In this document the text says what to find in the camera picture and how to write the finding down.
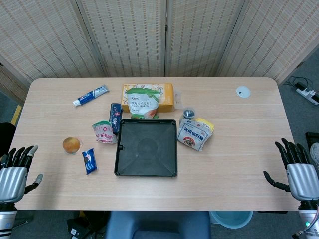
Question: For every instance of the white castor sugar bag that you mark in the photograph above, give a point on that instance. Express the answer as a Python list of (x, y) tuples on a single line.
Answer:
[(193, 135)]

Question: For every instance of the blue white toothpaste tube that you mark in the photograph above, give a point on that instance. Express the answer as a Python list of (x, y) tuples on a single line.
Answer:
[(89, 95)]

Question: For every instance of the green white corn starch bag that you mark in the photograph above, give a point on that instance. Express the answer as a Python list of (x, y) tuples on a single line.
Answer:
[(142, 103)]

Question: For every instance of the white shoe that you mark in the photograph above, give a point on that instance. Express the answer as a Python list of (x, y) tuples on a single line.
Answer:
[(315, 155)]

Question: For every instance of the white power strip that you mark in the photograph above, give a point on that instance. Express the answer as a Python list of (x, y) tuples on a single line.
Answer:
[(309, 94)]

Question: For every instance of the pink snack packet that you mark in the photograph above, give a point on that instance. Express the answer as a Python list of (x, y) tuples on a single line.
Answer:
[(104, 133)]

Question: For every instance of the yellow packet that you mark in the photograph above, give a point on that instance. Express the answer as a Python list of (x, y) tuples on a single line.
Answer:
[(208, 125)]

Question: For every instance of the white round table grommet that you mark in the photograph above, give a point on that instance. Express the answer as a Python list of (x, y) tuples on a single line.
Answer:
[(243, 91)]

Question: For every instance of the round orange bun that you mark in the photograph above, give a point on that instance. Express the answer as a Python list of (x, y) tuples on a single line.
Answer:
[(71, 145)]

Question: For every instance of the light blue bucket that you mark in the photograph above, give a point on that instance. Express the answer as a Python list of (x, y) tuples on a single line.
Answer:
[(230, 219)]

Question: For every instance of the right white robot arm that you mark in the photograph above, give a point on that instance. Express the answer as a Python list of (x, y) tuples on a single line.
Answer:
[(310, 219)]

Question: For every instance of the black box device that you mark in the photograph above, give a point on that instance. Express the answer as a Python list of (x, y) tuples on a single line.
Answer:
[(77, 227)]

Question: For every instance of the small dark lidded cup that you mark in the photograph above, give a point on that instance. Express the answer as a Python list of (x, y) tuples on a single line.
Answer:
[(189, 113)]

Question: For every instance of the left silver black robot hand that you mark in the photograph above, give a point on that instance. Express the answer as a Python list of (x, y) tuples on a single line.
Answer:
[(12, 179)]

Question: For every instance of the blue cookie packet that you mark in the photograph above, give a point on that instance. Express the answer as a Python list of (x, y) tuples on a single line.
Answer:
[(89, 161)]

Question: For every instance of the orange yellow tissue pack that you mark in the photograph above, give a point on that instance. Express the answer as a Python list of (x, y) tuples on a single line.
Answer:
[(167, 99)]

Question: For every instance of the blue chair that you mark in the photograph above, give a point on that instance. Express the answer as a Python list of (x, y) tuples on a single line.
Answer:
[(157, 224)]

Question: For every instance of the black floor case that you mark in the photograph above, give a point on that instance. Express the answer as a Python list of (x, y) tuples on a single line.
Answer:
[(311, 137)]

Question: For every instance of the black square plastic tray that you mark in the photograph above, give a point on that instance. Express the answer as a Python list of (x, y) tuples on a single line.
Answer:
[(147, 149)]

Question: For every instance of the black bag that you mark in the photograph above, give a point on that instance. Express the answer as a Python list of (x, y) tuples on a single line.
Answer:
[(7, 139)]

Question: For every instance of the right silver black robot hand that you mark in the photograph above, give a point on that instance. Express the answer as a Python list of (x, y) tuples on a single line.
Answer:
[(302, 179)]

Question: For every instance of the dark blue carton box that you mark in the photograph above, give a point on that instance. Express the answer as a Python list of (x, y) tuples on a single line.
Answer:
[(115, 117)]

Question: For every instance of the woven folding screen panel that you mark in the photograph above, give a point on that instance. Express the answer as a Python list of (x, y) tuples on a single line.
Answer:
[(274, 37), (45, 37), (127, 37), (199, 37), (11, 82)]

